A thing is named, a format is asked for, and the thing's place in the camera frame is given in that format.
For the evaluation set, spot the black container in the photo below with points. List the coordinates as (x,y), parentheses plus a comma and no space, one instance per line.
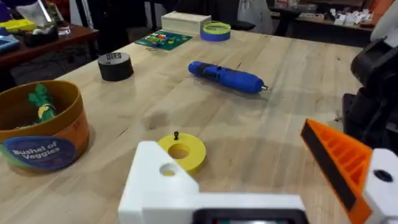
(40,37)

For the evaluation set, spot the brown side table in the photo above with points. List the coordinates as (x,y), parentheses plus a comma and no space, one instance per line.
(46,49)

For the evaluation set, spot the heap of white parts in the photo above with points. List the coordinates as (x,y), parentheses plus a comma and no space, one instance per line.
(351,17)

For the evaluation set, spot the blue tape roll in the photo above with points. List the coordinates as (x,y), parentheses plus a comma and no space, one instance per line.
(215,35)

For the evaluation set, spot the pale wooden box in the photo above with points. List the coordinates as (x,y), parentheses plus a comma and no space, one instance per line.
(183,21)

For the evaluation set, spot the white orange left gripper right finger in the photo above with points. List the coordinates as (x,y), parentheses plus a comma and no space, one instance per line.
(348,155)

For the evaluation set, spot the dark background table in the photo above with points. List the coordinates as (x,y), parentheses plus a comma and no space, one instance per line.
(323,31)

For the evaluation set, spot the bare white left gripper left finger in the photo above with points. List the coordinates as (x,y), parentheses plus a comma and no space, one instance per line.
(155,193)

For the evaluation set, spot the orange tub with toy vegetables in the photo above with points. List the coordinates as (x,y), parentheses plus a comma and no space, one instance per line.
(68,130)

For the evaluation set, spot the blue electric screwdriver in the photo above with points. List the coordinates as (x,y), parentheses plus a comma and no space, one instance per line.
(230,77)

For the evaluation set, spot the black tape roll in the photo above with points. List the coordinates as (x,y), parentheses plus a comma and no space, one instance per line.
(115,70)

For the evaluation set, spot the yellow disc with hole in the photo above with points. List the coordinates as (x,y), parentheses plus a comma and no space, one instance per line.
(194,155)

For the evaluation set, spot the small black screw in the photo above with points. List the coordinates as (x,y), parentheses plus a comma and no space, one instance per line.
(176,135)

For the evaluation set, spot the blue tray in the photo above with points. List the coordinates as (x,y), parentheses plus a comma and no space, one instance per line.
(7,43)

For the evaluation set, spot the yellow tray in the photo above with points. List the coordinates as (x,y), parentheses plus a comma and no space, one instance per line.
(17,25)

